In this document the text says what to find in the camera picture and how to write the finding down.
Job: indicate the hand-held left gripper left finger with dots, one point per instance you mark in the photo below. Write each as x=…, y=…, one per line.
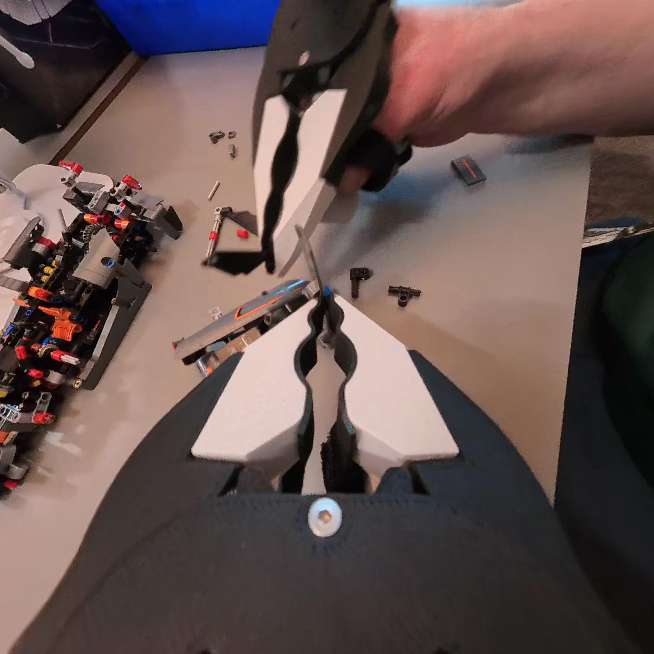
x=245, y=408

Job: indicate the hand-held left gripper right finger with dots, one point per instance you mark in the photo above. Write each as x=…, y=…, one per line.
x=403, y=408

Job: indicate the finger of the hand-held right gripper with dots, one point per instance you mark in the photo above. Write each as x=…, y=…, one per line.
x=265, y=153
x=317, y=153

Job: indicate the grey orange-striped lego panel assembly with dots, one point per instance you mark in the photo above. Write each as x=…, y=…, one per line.
x=265, y=306

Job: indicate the short light grey lego axle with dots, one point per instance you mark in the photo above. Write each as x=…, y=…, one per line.
x=213, y=190

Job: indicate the large lego car model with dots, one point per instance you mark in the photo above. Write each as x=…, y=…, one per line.
x=76, y=286

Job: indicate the printed lego set box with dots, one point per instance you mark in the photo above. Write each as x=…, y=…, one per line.
x=61, y=76

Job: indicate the person's right hand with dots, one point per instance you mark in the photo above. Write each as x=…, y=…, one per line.
x=449, y=76

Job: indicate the grey axle black panel assembly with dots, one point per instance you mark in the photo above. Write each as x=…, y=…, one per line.
x=242, y=218

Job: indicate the black T-shaped pin connector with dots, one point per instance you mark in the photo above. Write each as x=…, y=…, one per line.
x=403, y=294

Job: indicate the blue plastic bin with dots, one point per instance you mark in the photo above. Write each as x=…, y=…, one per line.
x=194, y=20

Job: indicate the grey tile with orange stripe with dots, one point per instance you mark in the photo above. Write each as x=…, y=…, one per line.
x=467, y=170

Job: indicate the person's green shirt torso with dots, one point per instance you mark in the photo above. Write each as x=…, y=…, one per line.
x=613, y=383

